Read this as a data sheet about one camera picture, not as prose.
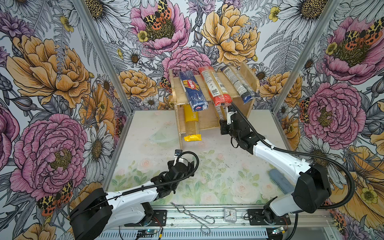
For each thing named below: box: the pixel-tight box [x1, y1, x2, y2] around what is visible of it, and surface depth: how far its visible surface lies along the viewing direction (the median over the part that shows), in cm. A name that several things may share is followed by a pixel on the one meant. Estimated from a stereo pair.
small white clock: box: [223, 208, 237, 223], surface depth 75 cm
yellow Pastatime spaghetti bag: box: [184, 104, 202, 142], surface depth 82 cm
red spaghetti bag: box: [198, 66, 233, 107], surface depth 70 cm
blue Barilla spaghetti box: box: [178, 70, 209, 112], surface depth 67 cm
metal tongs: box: [170, 202, 216, 236], surface depth 76 cm
